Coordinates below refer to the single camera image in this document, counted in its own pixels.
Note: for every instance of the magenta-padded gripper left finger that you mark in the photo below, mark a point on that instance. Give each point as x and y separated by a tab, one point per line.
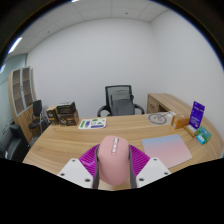
76	172

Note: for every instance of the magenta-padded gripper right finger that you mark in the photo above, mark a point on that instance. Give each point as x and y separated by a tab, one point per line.
151	171

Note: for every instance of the pink computer mouse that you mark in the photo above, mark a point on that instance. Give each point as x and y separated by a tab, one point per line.
113	161

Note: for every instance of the pink and blue mouse pad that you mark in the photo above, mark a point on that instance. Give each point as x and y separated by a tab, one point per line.
168	150

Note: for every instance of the printed paper leaflet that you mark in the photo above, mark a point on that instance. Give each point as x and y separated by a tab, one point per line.
92	123

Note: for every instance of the long tan box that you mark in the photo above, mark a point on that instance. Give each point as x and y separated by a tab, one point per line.
190	130

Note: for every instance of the orange-brown cardboard box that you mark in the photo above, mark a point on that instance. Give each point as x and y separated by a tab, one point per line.
180	121

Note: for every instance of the large dark cardboard box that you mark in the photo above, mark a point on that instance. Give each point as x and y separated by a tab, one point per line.
68	115

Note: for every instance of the blue packet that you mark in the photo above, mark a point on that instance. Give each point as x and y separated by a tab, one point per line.
200	139

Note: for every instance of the small brown cardboard box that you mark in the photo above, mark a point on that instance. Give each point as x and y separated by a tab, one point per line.
52	115

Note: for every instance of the green packet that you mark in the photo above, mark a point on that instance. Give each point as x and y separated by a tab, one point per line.
205	134

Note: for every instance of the black visitor chair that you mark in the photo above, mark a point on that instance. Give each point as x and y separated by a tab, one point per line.
37	116

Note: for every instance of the black leather armchair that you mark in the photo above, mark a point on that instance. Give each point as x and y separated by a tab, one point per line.
11	143

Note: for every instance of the wooden side cabinet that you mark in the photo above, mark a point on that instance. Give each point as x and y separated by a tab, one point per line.
165	101

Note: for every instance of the purple pouch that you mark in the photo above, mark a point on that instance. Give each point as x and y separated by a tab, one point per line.
197	115

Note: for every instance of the black mesh office chair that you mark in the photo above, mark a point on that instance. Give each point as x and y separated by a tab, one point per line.
120	101

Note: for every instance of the wooden shelf unit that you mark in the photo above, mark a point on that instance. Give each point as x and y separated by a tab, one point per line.
21	96

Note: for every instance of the ceiling light panel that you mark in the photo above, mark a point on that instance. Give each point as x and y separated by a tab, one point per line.
15	45

